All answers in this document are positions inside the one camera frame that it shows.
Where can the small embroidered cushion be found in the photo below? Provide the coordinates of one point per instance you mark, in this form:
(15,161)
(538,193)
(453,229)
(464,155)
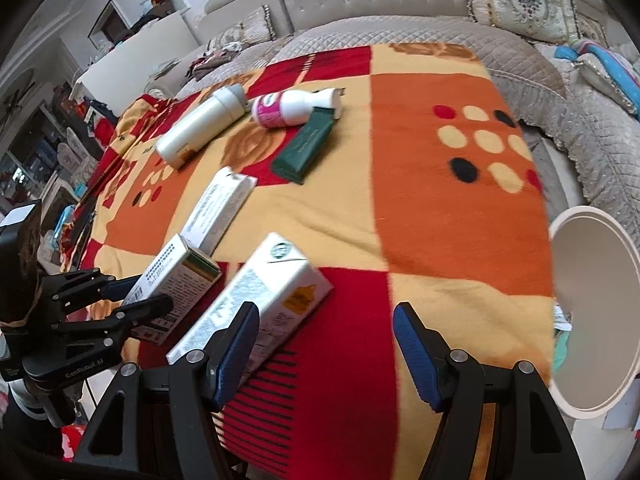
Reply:
(245,30)

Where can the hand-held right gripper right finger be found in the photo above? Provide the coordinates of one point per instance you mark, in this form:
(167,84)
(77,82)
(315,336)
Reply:
(415,355)

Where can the white round bin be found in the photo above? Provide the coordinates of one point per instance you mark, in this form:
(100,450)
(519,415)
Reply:
(600,310)

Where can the person's left hand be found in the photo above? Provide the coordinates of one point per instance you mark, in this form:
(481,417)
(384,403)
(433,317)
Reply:
(27,400)

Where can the orange red checked blanket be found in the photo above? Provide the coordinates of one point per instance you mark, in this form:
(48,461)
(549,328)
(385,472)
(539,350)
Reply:
(425,210)

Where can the glass display cabinet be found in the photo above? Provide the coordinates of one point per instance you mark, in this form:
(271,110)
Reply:
(30,155)

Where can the ceiling fan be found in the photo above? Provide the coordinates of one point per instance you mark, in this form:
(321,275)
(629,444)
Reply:
(15,97)

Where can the dark green box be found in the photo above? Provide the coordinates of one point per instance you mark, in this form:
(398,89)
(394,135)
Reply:
(302,147)

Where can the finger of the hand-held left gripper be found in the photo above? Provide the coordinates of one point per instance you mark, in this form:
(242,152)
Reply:
(150,307)
(120,287)

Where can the person's left forearm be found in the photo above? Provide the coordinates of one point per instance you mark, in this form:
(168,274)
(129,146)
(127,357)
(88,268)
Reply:
(25,440)

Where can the narrow white box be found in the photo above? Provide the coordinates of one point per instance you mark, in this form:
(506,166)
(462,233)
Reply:
(220,207)

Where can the blue striped cloth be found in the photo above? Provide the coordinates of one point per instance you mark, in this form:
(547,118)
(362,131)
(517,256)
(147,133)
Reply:
(600,70)

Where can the white thermos bottle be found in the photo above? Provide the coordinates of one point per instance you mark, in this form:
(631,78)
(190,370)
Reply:
(200,125)

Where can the brown clothes pile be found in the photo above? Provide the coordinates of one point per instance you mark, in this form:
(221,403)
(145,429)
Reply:
(212,60)

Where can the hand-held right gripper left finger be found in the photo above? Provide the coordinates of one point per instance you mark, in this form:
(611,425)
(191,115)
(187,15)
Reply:
(235,345)

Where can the large white carton green logo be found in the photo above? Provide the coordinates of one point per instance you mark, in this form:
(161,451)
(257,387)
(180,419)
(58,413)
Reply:
(270,290)

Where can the white bottle with pink label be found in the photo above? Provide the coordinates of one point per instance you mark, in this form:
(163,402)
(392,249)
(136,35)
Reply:
(292,107)

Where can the white ornate chair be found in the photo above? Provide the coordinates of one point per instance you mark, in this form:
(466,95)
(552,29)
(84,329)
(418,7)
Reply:
(75,152)

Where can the white box green orange stripe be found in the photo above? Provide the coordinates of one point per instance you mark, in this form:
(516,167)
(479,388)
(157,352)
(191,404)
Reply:
(175,280)

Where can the white table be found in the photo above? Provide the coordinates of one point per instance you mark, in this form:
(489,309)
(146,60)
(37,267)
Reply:
(135,57)

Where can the beige tufted sofa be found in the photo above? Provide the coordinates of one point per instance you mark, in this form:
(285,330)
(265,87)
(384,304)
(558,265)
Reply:
(400,15)

